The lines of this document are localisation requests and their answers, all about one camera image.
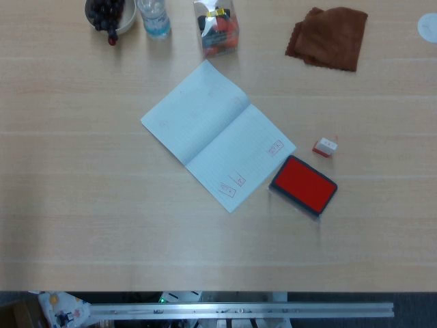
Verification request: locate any small red white stamp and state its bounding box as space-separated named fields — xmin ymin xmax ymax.
xmin=311 ymin=135 xmax=339 ymax=159

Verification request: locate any open lined notebook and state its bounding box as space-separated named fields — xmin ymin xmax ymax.
xmin=140 ymin=59 xmax=297 ymax=215

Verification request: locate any red ink pad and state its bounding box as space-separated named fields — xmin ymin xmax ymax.
xmin=268 ymin=154 xmax=339 ymax=223

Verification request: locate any clear box with red fruit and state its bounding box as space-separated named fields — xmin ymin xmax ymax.
xmin=193 ymin=0 xmax=240 ymax=58

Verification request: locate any clear plastic water bottle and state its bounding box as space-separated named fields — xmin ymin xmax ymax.
xmin=135 ymin=0 xmax=171 ymax=40

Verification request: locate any brown folded cloth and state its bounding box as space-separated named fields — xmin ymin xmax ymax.
xmin=285 ymin=6 xmax=369 ymax=72

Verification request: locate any cream ceramic bowl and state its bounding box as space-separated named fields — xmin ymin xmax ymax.
xmin=84 ymin=0 xmax=138 ymax=35

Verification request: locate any dark grape bunch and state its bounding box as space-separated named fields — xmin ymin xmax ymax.
xmin=87 ymin=0 xmax=126 ymax=46

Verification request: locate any white printed paper sheet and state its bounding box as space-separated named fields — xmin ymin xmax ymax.
xmin=37 ymin=291 xmax=92 ymax=328

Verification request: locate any white round lid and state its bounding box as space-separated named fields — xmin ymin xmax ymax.
xmin=417 ymin=12 xmax=437 ymax=44

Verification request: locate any aluminium profile rail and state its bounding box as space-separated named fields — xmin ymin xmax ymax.
xmin=89 ymin=301 xmax=395 ymax=320

